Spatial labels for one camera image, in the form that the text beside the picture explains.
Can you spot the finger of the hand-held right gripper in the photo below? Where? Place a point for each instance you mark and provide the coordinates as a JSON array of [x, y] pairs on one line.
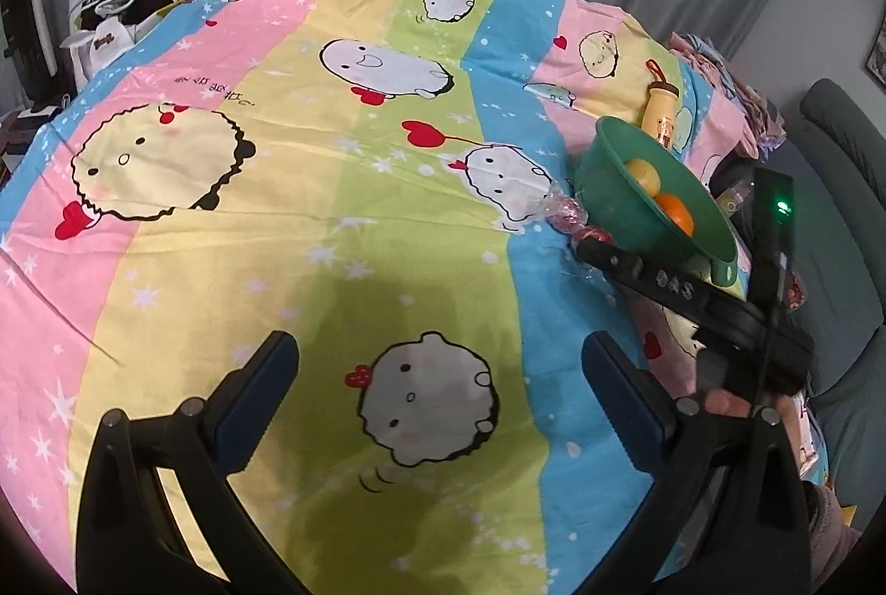
[[664, 283]]

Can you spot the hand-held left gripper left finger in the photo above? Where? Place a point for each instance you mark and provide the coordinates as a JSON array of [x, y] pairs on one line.
[[259, 401]]

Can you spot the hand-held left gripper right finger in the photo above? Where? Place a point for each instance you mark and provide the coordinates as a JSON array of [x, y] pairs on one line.
[[623, 408]]

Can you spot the orange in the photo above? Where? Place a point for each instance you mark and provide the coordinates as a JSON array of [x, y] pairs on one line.
[[675, 211]]

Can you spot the yellow lemon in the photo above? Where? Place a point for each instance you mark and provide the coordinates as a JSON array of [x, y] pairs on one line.
[[647, 174]]

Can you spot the green plastic bowl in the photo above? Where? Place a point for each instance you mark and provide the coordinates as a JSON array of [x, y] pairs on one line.
[[609, 186]]

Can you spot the clear plastic candy bag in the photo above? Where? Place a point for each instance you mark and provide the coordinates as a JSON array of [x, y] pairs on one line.
[[564, 211]]

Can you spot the person's right forearm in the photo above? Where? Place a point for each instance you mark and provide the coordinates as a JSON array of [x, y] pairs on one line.
[[830, 539]]

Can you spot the person's right hand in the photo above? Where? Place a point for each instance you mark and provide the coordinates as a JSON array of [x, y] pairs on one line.
[[730, 404]]

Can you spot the clear plastic bottle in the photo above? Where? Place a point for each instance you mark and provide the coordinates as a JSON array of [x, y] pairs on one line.
[[735, 199]]

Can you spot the colourful printed blanket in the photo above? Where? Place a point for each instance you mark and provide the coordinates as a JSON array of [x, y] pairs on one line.
[[277, 262]]

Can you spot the grey sofa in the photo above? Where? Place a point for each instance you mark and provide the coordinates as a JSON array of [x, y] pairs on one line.
[[851, 207]]

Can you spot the yellow bottle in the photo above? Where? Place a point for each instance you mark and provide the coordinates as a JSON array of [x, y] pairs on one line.
[[657, 110]]

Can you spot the pile of pink clothes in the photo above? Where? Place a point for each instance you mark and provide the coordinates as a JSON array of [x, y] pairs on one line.
[[747, 103]]

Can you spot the framed picture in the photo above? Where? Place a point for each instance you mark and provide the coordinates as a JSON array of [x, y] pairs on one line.
[[875, 48]]

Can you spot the pile of clothes and bags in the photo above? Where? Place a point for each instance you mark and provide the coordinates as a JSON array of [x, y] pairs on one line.
[[118, 27]]

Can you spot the black appliance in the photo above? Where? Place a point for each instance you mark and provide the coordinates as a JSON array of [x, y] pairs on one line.
[[28, 34]]

